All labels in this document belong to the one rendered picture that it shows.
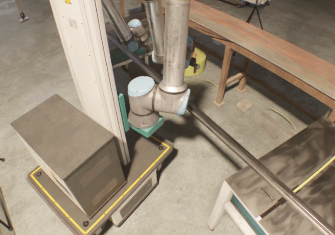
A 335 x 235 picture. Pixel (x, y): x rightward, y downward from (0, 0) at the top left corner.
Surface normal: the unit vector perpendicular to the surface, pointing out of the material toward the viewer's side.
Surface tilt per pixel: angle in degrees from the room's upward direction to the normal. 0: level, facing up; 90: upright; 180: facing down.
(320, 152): 0
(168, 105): 80
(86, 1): 90
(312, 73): 0
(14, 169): 0
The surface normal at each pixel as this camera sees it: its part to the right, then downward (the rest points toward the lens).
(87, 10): -0.61, 0.55
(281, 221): 0.00, -0.72
